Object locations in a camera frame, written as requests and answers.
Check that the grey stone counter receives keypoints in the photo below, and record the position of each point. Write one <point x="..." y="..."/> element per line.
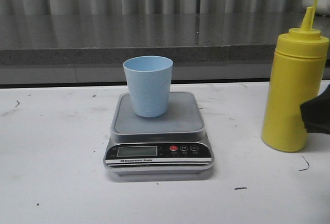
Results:
<point x="91" y="49"/>

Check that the light blue plastic cup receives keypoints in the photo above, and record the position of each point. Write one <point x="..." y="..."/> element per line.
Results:
<point x="149" y="79"/>

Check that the silver digital kitchen scale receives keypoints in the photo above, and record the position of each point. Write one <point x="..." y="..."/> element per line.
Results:
<point x="175" y="143"/>

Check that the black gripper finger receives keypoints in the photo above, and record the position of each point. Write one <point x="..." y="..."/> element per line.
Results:
<point x="315" y="113"/>

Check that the yellow squeeze bottle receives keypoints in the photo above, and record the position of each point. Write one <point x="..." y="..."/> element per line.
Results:
<point x="297" y="70"/>

